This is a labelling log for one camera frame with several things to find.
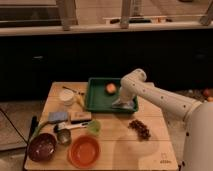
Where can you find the bunch of dark grapes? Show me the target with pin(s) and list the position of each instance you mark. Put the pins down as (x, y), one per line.
(141, 129)

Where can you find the green head spatula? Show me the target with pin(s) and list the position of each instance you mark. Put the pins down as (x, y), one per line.
(93, 126)

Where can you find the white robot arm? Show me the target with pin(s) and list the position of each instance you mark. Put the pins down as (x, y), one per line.
(198, 117)

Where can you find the orange plastic bowl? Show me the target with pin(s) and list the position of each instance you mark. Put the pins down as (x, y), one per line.
(84, 152)

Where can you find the orange round fruit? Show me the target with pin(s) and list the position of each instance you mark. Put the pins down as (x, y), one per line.
(110, 88)

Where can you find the wooden window frame rail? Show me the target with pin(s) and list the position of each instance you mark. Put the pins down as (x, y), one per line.
(51, 17)

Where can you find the light blue towel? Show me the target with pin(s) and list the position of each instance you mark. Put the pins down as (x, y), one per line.
(123, 105)

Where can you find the yellow green utensil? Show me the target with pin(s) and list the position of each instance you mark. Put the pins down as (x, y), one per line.
(81, 102)

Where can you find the blue sponge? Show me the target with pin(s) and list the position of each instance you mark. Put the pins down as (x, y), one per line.
(54, 117)

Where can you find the green plastic tray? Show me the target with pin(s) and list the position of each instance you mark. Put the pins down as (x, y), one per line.
(97, 100)

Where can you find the thin dark stick utensil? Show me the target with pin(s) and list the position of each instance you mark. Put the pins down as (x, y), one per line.
(75, 91)

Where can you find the wooden block brush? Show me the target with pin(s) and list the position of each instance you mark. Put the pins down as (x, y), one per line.
(80, 117)

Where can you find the dark maroon bowl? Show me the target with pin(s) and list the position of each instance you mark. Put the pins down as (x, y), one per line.
(42, 147)

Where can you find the white round container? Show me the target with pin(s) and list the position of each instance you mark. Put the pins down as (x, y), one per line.
(66, 97)

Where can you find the small metal cup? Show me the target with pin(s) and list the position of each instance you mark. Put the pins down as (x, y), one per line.
(64, 137)

